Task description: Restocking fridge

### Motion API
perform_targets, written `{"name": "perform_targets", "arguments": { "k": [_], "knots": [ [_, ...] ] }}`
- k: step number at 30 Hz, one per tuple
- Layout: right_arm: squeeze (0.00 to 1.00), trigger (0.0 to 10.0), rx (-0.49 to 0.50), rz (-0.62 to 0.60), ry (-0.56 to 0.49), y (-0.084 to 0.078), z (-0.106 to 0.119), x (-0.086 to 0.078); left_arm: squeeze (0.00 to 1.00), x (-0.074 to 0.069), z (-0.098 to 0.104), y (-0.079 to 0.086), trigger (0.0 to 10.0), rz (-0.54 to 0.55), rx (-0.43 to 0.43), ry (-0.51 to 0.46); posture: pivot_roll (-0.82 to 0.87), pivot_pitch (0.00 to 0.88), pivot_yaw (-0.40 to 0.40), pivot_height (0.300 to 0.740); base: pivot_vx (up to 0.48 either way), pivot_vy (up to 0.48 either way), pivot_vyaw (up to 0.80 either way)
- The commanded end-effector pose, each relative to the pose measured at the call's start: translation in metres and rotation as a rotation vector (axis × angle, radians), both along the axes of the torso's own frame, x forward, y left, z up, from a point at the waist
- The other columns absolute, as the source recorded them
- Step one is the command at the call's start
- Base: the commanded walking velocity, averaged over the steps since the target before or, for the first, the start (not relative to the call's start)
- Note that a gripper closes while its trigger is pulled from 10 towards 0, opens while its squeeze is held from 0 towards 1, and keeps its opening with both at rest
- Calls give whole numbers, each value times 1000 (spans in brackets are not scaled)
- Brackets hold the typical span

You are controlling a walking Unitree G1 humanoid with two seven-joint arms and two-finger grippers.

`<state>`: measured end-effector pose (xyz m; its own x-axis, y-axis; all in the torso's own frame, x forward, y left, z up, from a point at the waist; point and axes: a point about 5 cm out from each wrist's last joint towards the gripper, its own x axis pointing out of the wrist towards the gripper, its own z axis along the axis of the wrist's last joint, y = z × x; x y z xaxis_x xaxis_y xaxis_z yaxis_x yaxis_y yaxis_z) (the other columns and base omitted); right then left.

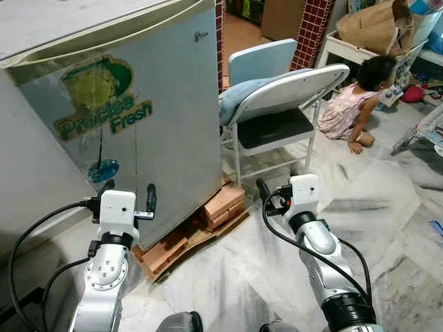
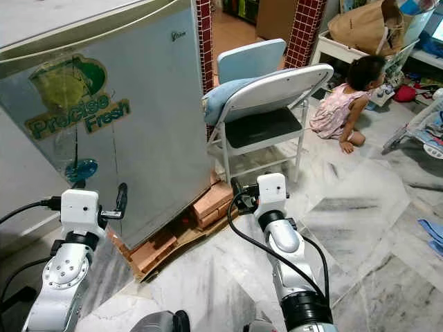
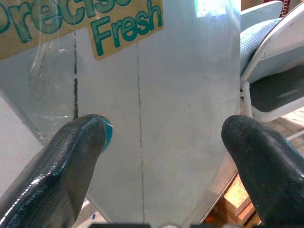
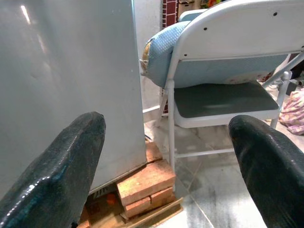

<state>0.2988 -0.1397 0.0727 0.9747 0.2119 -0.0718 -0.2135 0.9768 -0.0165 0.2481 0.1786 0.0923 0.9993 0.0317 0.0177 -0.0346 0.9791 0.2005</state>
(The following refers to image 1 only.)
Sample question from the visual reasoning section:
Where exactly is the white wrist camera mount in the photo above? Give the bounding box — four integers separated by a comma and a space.
99, 190, 138, 239
289, 174, 321, 216

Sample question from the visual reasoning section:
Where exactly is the grey robot leg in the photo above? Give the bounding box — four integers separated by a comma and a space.
260, 320, 302, 332
156, 311, 204, 332

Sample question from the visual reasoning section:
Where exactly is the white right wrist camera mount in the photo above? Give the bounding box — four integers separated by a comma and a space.
289, 174, 321, 216

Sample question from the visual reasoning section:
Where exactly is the light blue plastic chair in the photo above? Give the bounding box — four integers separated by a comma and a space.
228, 39, 298, 87

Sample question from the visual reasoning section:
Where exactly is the white low table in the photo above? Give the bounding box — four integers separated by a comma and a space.
315, 31, 430, 91

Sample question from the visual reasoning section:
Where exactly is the brown cardboard sheet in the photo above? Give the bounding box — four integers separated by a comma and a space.
149, 207, 251, 284

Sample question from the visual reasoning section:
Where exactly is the grey baby bouncer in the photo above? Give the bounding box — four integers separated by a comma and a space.
391, 104, 443, 156

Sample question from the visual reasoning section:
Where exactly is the green Precise Fresh sticker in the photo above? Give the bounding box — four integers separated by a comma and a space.
54, 55, 154, 142

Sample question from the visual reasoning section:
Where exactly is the red tiled pillar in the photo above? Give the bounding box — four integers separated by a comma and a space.
289, 0, 336, 71

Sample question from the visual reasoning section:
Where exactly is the small silver fridge body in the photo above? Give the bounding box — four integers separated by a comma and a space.
0, 0, 215, 267

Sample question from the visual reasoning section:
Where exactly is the child in pink dress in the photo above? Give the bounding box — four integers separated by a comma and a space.
317, 55, 397, 154

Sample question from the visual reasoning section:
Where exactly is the small blue round sticker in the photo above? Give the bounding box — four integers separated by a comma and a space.
88, 159, 120, 184

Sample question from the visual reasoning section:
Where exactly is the white folding chair black seat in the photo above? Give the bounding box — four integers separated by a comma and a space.
220, 64, 350, 184

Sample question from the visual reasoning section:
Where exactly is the grey robot right leg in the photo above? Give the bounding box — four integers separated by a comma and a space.
260, 320, 302, 332

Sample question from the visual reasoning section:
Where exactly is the grey robot left leg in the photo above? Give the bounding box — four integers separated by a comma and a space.
156, 311, 204, 332

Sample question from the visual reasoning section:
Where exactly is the brown wooden cabinet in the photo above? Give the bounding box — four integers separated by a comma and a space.
262, 0, 305, 41

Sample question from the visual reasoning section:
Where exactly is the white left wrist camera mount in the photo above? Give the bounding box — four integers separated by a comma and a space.
99, 190, 138, 239

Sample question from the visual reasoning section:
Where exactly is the brown paper bag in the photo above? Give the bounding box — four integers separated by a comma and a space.
336, 0, 416, 56

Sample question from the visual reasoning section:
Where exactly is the blue cushion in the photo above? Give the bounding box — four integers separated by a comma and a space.
219, 69, 305, 127

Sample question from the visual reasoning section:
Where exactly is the red toy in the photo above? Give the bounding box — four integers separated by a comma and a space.
401, 84, 424, 103

